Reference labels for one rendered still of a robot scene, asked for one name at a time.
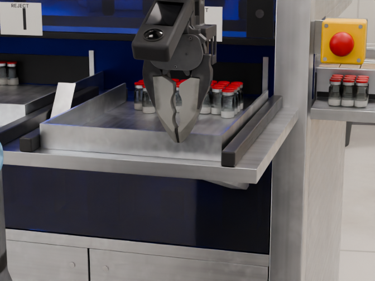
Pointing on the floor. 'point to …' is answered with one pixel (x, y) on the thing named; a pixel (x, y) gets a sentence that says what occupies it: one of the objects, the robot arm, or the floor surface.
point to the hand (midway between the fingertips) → (177, 134)
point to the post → (292, 140)
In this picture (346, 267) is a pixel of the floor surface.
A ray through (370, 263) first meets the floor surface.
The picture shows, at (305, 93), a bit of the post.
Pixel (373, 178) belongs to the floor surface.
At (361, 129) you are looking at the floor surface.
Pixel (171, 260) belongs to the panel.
